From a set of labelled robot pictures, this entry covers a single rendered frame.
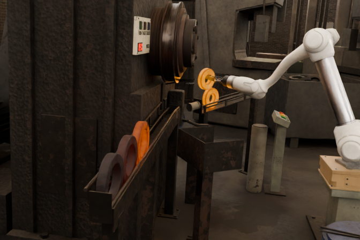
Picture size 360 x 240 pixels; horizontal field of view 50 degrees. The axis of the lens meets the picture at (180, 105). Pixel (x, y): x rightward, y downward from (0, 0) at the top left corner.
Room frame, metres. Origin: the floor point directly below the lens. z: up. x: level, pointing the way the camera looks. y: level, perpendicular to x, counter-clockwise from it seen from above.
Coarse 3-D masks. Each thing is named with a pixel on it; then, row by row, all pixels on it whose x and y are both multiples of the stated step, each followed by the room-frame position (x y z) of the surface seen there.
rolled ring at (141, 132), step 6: (138, 126) 1.56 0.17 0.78; (144, 126) 1.59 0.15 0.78; (138, 132) 1.53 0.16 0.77; (144, 132) 1.65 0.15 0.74; (138, 138) 1.52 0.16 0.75; (144, 138) 1.66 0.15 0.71; (138, 144) 1.51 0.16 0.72; (144, 144) 1.65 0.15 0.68; (138, 150) 1.51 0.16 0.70; (144, 150) 1.64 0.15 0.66; (138, 156) 1.52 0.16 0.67
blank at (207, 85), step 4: (200, 72) 2.74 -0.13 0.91; (204, 72) 2.73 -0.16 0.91; (208, 72) 2.76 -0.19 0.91; (212, 72) 2.79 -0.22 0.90; (200, 76) 2.72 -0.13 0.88; (204, 76) 2.73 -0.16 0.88; (200, 80) 2.71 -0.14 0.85; (204, 80) 2.74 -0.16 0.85; (208, 80) 2.80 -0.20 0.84; (200, 84) 2.72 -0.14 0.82; (204, 84) 2.74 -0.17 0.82; (208, 84) 2.77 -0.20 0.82; (212, 84) 2.80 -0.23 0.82; (204, 88) 2.74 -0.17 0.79; (208, 88) 2.78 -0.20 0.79
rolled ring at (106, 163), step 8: (104, 160) 1.20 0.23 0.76; (112, 160) 1.20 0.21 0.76; (120, 160) 1.28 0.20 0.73; (104, 168) 1.17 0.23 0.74; (112, 168) 1.29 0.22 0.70; (120, 168) 1.29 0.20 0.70; (104, 176) 1.15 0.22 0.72; (112, 176) 1.30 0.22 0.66; (120, 176) 1.29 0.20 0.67; (96, 184) 1.15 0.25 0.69; (104, 184) 1.14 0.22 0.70; (112, 184) 1.28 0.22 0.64; (120, 184) 1.28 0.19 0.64; (112, 192) 1.26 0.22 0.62
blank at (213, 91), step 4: (212, 88) 2.80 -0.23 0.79; (204, 92) 2.78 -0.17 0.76; (208, 92) 2.77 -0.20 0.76; (212, 92) 2.80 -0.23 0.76; (216, 92) 2.84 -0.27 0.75; (204, 96) 2.76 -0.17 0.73; (208, 96) 2.78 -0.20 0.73; (212, 96) 2.85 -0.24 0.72; (216, 96) 2.84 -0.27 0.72; (204, 100) 2.76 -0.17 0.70; (208, 100) 2.78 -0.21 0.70; (212, 100) 2.84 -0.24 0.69; (216, 100) 2.85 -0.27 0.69; (212, 104) 2.81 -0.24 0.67; (208, 108) 2.79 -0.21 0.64; (212, 108) 2.82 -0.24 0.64
